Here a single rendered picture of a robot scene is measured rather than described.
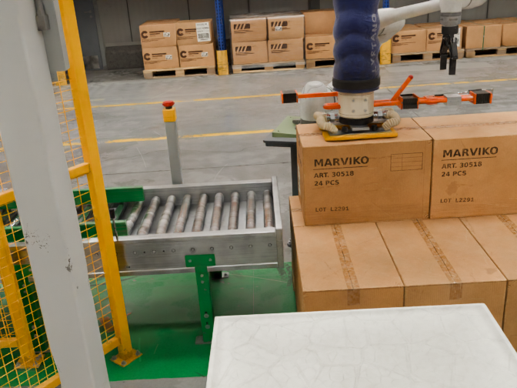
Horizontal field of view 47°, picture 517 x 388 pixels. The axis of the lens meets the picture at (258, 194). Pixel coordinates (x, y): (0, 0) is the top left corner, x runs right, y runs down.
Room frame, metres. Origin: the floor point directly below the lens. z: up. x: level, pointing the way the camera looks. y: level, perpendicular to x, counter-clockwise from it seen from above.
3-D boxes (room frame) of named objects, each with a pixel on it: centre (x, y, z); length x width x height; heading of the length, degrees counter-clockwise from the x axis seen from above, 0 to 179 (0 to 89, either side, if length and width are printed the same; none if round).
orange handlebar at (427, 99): (2.89, -0.69, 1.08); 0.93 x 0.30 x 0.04; 91
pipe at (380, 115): (2.77, -0.49, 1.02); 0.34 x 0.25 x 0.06; 91
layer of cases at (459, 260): (2.47, -0.75, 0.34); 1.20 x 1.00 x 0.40; 89
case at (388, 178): (2.78, -0.52, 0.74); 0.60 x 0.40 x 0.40; 90
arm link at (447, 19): (2.76, -0.93, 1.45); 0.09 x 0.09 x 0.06
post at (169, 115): (3.30, 0.48, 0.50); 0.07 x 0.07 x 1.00; 89
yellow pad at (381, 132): (2.67, -0.50, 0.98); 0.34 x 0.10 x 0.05; 91
